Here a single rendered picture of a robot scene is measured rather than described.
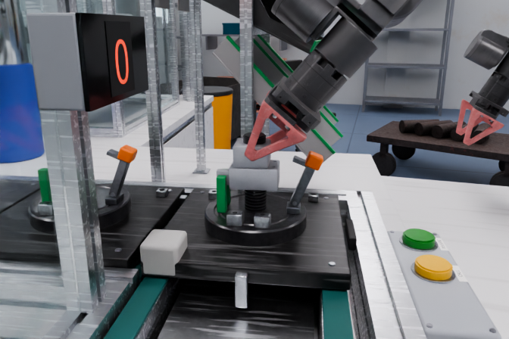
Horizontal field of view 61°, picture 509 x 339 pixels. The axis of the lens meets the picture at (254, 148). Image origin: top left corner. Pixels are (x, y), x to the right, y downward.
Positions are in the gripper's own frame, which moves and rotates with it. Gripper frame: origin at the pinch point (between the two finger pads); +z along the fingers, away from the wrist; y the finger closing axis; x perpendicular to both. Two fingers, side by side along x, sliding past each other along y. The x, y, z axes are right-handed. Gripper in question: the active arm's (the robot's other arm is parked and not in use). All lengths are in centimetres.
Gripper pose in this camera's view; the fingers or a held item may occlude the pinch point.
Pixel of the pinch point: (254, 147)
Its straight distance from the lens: 57.3
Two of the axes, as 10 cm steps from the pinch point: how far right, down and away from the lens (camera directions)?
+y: -1.2, 2.8, -9.5
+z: -6.4, 7.1, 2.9
